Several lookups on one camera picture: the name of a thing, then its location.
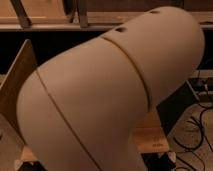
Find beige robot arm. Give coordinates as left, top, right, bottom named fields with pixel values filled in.
left=17, top=7, right=205, bottom=171

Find right dark divider panel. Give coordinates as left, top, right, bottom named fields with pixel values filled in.
left=157, top=81, right=198, bottom=135

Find left cork divider panel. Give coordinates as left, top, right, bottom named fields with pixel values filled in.
left=0, top=38, right=37, bottom=134

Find black floor cables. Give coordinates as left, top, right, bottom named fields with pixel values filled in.
left=169, top=69, right=213, bottom=171

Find wooden shelf rail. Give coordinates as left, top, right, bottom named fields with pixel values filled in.
left=0, top=0, right=213, bottom=30

